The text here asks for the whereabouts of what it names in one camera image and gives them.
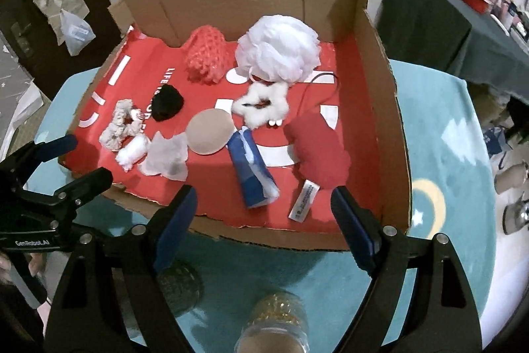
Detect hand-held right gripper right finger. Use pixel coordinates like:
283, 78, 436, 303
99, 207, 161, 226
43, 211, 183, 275
331, 185, 484, 353

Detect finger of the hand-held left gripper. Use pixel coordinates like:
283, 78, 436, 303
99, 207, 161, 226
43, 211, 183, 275
22, 167, 113, 227
0, 135, 79, 192

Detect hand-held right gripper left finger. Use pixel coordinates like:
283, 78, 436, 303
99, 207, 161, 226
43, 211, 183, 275
43, 184, 198, 353

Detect white cotton wad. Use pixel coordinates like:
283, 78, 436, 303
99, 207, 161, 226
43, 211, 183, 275
116, 135, 150, 172

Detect beige crochet scrunchie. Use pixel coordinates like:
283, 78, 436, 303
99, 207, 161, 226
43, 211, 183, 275
99, 99, 145, 151

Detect red plush heart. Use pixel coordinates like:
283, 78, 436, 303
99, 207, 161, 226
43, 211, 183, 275
284, 115, 352, 222

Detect blue tissue packet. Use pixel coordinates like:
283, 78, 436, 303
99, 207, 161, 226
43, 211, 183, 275
227, 128, 280, 210

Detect beige round pad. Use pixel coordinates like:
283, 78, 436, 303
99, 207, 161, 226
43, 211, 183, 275
186, 109, 235, 156

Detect black scrunchie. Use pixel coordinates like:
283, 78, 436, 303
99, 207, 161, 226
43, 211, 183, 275
151, 85, 184, 121

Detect white fluffy scrunchie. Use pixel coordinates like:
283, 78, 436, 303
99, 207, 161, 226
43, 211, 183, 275
232, 81, 290, 129

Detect orange foam net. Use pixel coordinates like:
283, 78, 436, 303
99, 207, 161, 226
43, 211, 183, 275
184, 26, 228, 85

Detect white mesh bath loofah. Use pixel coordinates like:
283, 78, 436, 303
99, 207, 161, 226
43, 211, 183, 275
235, 16, 322, 84

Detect person's left hand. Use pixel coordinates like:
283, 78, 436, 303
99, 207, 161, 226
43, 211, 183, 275
27, 256, 45, 277

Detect glass jar metal lid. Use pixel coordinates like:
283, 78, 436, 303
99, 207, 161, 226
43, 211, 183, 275
124, 258, 205, 337

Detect clear plastic bag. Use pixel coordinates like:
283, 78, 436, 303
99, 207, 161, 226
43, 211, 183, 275
60, 10, 97, 57

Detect clear bottle yellow capsules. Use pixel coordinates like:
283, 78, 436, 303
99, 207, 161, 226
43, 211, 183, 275
233, 291, 310, 353

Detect table with dark tablecloth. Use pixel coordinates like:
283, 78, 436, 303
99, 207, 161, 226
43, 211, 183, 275
374, 0, 529, 106

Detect metal door handle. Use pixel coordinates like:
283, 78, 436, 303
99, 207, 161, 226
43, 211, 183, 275
10, 22, 34, 56

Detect thin red cord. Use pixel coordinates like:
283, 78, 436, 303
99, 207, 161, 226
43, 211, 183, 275
298, 71, 340, 118

